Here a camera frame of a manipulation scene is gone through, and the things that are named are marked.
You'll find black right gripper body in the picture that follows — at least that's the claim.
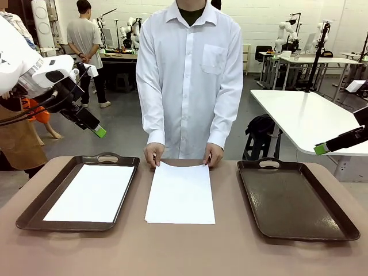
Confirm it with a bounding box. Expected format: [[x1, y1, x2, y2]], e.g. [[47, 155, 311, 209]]
[[344, 106, 368, 150]]

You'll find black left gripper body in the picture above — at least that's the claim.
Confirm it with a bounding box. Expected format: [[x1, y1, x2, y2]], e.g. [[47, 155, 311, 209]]
[[56, 80, 87, 123]]

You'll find white A4 paper sheet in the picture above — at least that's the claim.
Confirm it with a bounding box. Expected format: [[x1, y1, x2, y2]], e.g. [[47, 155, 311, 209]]
[[42, 163, 136, 224], [144, 160, 216, 225]]

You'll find person's left forearm white sleeve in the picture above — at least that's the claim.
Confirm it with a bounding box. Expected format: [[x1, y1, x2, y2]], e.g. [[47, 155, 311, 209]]
[[206, 86, 244, 150]]

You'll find person's right forearm white sleeve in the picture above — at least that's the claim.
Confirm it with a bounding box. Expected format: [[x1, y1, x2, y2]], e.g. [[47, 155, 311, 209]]
[[137, 86, 167, 147]]

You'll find person's right hand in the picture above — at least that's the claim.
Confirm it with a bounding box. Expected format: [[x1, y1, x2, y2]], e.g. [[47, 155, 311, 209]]
[[143, 142, 166, 169]]

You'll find person's left hand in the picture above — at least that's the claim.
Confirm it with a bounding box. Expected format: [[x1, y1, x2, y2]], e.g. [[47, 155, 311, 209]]
[[202, 143, 224, 168]]

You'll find orange clothed doll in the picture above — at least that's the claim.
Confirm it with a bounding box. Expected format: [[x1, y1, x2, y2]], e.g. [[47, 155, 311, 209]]
[[27, 98, 64, 147]]

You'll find large white table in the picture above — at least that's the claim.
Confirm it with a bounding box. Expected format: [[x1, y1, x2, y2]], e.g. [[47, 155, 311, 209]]
[[249, 89, 368, 182]]

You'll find small white box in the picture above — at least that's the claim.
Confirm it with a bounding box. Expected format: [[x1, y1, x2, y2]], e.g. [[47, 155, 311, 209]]
[[344, 79, 366, 93]]

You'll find black plastic stool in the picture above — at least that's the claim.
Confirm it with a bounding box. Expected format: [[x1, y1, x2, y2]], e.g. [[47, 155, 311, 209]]
[[114, 73, 133, 93]]

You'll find dark brown plastic tray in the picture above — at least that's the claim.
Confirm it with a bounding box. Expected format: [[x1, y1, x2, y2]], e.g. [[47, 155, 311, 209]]
[[16, 152, 141, 233], [236, 157, 361, 242]]

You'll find person in grey T-shirt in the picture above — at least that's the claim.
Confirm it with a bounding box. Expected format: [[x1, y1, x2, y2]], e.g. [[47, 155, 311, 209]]
[[66, 0, 112, 109]]

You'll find background work table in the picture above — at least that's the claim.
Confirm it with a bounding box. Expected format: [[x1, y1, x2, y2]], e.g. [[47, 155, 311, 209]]
[[99, 51, 139, 87]]

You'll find black backpack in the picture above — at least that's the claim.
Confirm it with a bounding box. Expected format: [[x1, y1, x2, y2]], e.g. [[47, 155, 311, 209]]
[[244, 114, 277, 139]]

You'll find dark metal stool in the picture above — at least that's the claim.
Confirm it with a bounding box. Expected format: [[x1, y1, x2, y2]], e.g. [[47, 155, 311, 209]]
[[243, 133, 281, 162]]

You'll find person in brown apron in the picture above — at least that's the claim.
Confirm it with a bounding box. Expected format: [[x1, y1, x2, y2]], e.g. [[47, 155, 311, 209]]
[[0, 0, 48, 181]]

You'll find white tower air conditioner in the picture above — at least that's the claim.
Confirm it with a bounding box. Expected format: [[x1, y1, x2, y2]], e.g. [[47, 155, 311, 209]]
[[30, 0, 56, 49]]

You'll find white background desk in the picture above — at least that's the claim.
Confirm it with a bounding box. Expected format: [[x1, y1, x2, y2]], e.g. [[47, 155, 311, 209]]
[[258, 51, 362, 90]]

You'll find black tripod pole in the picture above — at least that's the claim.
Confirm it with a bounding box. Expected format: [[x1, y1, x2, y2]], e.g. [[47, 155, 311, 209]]
[[304, 21, 331, 93]]

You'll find black office chair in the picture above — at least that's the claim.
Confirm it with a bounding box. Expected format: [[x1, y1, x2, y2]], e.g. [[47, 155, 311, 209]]
[[254, 45, 273, 63]]

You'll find wooden shelf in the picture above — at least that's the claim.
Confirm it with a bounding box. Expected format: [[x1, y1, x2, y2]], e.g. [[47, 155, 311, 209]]
[[243, 44, 251, 76]]

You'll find dark green undershirt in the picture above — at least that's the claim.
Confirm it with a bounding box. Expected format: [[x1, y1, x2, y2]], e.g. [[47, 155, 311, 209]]
[[178, 7, 205, 28]]

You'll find brown table mat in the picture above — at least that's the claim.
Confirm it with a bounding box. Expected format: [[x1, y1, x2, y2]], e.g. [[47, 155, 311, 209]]
[[0, 156, 368, 276]]

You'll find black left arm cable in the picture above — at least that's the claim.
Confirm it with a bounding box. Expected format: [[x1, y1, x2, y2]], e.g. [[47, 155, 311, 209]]
[[0, 65, 92, 127]]

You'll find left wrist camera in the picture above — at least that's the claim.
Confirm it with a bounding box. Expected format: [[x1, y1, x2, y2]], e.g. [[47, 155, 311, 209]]
[[73, 62, 100, 78]]

